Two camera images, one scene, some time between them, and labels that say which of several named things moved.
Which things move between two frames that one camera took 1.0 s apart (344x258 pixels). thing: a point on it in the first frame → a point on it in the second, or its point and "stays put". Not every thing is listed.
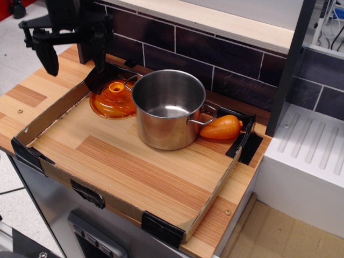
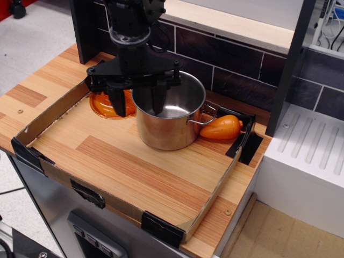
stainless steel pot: (169, 106) stays put
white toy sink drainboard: (302, 173) stays put
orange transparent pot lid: (115, 102) stays put
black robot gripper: (64, 23) → (134, 67)
